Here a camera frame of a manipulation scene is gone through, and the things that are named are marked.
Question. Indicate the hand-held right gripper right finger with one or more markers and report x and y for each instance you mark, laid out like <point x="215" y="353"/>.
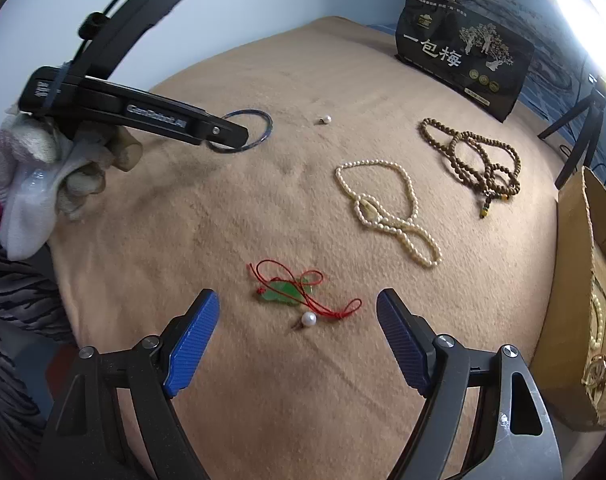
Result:
<point x="400" y="340"/>

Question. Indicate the dark metal bangle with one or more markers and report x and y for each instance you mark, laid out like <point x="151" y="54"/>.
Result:
<point x="268" y="122"/>

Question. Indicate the cardboard box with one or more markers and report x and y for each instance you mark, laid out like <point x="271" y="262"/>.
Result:
<point x="573" y="310"/>

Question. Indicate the person's grey striped clothing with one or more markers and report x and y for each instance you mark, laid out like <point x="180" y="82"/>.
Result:
<point x="18" y="300"/>

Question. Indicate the tan blanket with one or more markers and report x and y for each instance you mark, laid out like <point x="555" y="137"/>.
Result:
<point x="233" y="210"/>

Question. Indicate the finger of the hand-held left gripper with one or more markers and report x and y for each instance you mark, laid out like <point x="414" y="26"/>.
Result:
<point x="183" y="120"/>

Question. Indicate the gold wrist watch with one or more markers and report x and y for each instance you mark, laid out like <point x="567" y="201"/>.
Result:
<point x="596" y="371"/>

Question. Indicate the white pearl earring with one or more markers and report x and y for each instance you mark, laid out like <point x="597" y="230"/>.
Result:
<point x="326" y="119"/>
<point x="309" y="318"/>

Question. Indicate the person's left hand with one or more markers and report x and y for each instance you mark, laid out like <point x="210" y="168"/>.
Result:
<point x="33" y="195"/>

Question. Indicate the black tripod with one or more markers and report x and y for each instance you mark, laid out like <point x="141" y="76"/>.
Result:
<point x="583" y="130"/>

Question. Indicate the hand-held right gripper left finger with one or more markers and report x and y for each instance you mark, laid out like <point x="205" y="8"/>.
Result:
<point x="193" y="340"/>

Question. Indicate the black printed snack bag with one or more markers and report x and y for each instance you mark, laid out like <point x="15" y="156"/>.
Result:
<point x="458" y="55"/>

